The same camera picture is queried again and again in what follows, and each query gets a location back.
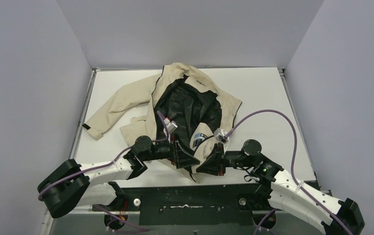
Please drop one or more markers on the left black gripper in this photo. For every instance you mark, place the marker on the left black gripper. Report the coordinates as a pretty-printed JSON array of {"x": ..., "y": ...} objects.
[{"x": 177, "y": 154}]

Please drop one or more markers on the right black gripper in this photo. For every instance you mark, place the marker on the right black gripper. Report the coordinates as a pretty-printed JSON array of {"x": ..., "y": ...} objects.
[{"x": 216, "y": 162}]

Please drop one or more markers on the beige jacket with black lining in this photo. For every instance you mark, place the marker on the beige jacket with black lining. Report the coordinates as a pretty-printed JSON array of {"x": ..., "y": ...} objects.
[{"x": 181, "y": 93}]

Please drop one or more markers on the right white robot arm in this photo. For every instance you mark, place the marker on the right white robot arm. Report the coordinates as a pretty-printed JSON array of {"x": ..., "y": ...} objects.
[{"x": 277, "y": 187}]

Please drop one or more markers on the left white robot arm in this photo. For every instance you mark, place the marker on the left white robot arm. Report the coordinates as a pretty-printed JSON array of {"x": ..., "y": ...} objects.
[{"x": 72, "y": 185}]

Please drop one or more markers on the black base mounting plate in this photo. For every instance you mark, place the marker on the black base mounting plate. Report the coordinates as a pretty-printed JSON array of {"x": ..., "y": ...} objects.
[{"x": 191, "y": 205}]

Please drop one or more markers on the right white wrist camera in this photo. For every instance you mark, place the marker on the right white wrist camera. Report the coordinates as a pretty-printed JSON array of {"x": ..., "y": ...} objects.
[{"x": 221, "y": 136}]

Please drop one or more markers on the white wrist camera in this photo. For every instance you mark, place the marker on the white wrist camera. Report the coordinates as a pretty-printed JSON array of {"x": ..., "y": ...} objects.
[
  {"x": 171, "y": 125},
  {"x": 221, "y": 136}
]

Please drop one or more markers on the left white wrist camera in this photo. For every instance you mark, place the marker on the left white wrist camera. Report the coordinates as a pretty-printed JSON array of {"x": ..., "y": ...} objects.
[{"x": 171, "y": 125}]

